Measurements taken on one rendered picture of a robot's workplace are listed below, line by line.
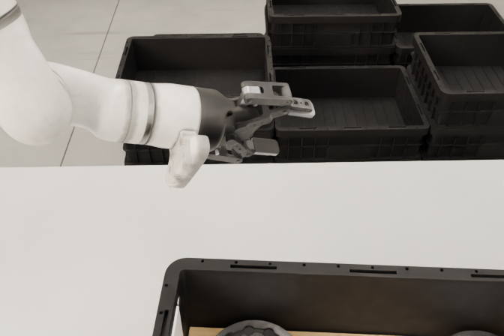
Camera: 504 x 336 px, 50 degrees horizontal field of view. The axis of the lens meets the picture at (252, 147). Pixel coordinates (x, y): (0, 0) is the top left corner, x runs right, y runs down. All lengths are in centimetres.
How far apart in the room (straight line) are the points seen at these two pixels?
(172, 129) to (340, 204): 40
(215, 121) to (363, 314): 26
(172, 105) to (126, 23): 236
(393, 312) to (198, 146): 26
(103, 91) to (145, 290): 33
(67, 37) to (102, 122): 232
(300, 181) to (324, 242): 14
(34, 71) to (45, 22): 253
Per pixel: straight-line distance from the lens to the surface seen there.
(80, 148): 217
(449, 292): 58
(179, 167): 60
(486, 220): 96
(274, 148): 74
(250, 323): 59
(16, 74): 55
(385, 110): 167
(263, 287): 56
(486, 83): 168
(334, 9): 195
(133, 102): 59
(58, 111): 56
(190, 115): 61
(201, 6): 306
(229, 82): 155
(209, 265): 54
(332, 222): 89
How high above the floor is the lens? 136
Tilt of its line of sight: 41 degrees down
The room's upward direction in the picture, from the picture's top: straight up
